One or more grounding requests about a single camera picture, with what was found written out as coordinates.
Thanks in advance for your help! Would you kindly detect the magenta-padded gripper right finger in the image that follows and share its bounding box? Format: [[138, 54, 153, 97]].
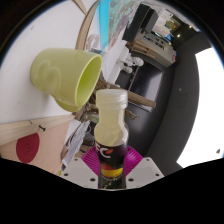
[[124, 145, 165, 190]]

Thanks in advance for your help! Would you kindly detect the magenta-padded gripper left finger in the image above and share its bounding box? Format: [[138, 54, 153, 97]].
[[61, 146, 101, 190]]

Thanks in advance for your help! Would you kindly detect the clear drink bottle dark label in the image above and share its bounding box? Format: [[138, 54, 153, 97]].
[[93, 88, 130, 191]]

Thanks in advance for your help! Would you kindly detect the flat round red coaster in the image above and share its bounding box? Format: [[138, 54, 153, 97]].
[[15, 132, 41, 164]]

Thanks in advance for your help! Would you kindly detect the wooden beam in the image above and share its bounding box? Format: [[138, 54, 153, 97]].
[[126, 89, 157, 110]]

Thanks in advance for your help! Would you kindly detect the light green mug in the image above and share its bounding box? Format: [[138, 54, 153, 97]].
[[29, 47, 104, 113]]

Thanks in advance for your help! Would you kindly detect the white figurine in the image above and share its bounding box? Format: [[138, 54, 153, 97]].
[[116, 54, 145, 75]]

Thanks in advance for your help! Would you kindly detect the shelf unit with items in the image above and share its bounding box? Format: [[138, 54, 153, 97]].
[[121, 3, 178, 69]]

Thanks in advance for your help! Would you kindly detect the curved wooden chair frame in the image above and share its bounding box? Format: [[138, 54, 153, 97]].
[[73, 0, 101, 52]]

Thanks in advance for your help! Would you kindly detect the blue wall poster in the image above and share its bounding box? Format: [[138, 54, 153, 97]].
[[97, 0, 113, 50]]

